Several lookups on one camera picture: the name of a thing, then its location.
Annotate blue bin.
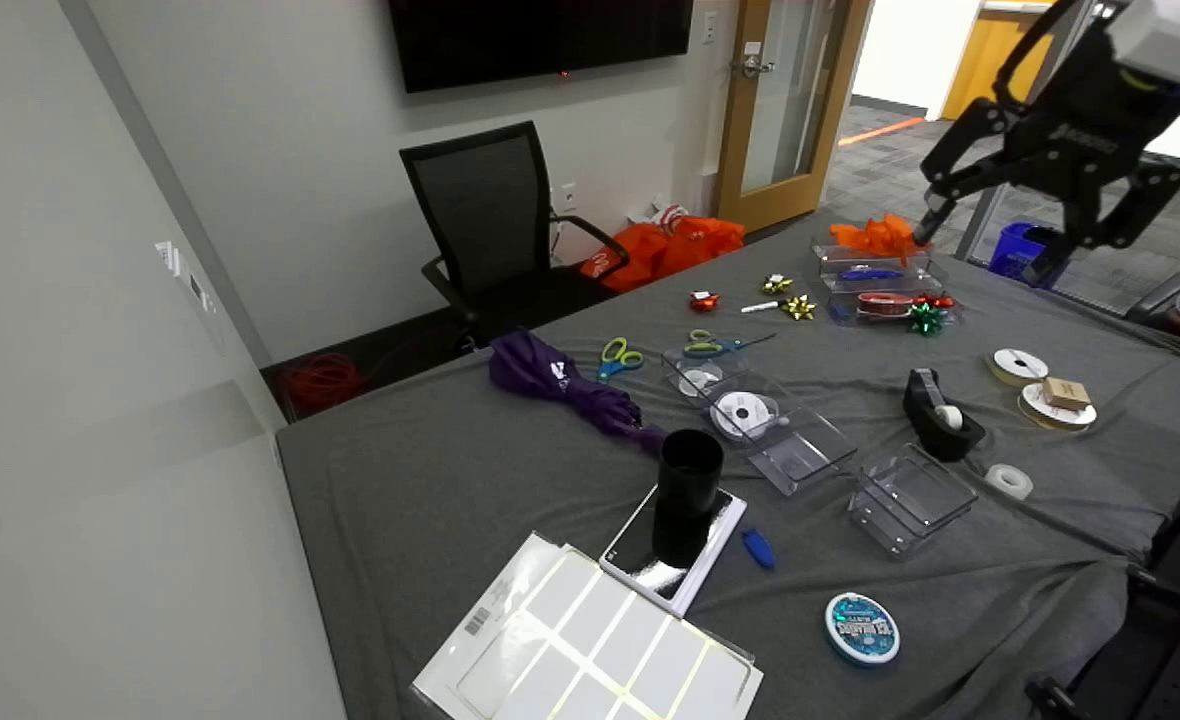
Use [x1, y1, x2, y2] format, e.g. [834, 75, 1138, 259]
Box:
[985, 220, 1086, 291]

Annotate clear plastic box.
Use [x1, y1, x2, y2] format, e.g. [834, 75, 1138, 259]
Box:
[744, 410, 859, 500]
[840, 453, 985, 560]
[670, 356, 797, 453]

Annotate purple ribbon bundle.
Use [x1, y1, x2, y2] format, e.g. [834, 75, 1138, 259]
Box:
[484, 328, 663, 454]

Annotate tan block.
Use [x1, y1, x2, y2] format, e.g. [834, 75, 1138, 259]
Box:
[1041, 374, 1092, 415]

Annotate black tape dispenser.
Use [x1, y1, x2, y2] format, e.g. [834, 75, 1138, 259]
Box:
[900, 362, 986, 462]

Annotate white wall switch plate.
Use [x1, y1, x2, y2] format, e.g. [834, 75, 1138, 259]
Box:
[152, 235, 217, 313]

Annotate black mug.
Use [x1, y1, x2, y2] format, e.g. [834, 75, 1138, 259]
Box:
[646, 425, 728, 571]

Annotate black office chair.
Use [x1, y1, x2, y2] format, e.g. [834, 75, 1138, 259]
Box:
[397, 114, 632, 351]

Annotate small blue pen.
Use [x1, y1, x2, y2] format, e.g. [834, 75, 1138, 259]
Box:
[736, 522, 781, 577]

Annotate orange plastic bag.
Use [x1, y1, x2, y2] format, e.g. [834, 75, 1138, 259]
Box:
[580, 211, 747, 296]

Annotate small white tape roll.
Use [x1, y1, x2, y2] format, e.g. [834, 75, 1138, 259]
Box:
[978, 461, 1037, 503]

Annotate white slatted tray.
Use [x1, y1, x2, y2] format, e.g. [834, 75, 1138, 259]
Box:
[407, 531, 769, 720]

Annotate clear plastic container tray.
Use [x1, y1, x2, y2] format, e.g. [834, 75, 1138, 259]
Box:
[808, 235, 946, 305]

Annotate grey tablecloth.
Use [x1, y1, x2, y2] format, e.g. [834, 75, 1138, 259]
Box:
[275, 211, 1180, 720]

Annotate orange plastic toy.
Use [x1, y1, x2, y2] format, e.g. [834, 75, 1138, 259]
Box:
[828, 211, 938, 265]

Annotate blue green scissors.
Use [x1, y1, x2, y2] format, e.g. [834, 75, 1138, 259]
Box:
[596, 331, 646, 383]

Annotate wooden glass door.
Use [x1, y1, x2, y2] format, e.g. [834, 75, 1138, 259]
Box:
[713, 0, 875, 235]

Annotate small white ribbon spool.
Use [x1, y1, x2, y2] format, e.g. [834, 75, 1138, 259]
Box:
[713, 389, 781, 441]

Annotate black wall television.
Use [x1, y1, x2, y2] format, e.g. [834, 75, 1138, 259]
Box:
[384, 0, 697, 96]

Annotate blue round lid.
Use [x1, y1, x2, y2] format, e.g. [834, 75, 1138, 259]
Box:
[821, 587, 903, 667]

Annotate yellow wooden door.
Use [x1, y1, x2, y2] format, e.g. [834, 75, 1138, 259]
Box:
[938, 0, 1065, 128]

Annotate green gift bow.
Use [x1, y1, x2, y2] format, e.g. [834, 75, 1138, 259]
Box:
[903, 300, 946, 338]

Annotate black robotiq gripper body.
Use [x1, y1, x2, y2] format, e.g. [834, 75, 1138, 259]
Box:
[1004, 43, 1162, 188]

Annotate smartphone on white box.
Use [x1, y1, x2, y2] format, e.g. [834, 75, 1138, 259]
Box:
[596, 479, 752, 621]

